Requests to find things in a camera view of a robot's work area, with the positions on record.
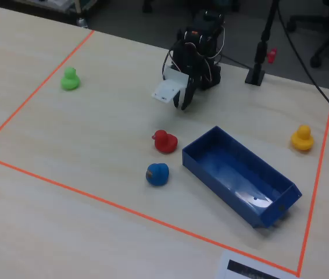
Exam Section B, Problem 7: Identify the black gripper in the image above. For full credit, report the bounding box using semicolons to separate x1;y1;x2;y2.
171;42;203;112

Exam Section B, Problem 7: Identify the red rubber duck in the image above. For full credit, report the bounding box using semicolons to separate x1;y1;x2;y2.
151;129;179;154

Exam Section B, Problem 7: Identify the blue rubber duck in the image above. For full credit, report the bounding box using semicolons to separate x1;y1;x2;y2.
145;162;170;187

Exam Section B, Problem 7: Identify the blue plastic box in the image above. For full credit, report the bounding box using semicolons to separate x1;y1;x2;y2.
181;125;303;229

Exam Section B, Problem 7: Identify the green rubber duck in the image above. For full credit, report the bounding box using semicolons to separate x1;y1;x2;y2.
60;66;81;91

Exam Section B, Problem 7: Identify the yellow rubber duck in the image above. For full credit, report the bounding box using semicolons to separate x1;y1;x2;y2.
291;124;314;152

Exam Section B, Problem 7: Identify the black stand with base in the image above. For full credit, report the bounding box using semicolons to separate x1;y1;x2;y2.
245;0;280;86

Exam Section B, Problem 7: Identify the red clamp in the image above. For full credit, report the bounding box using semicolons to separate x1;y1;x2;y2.
267;48;278;65

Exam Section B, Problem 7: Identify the orange tape strip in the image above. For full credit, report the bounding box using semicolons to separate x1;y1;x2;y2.
296;90;329;277
0;30;95;155
0;152;301;277

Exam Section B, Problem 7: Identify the black office chair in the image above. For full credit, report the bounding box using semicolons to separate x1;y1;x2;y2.
285;0;329;69

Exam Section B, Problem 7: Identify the white paper with black print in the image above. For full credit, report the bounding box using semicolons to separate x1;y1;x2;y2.
216;250;298;279

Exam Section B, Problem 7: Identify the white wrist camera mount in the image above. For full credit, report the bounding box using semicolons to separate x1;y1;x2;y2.
151;65;191;104

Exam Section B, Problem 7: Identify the white robot wire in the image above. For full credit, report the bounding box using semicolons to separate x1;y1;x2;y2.
214;25;227;59

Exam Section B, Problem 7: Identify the thick black cable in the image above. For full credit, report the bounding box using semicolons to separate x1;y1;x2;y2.
277;0;329;128

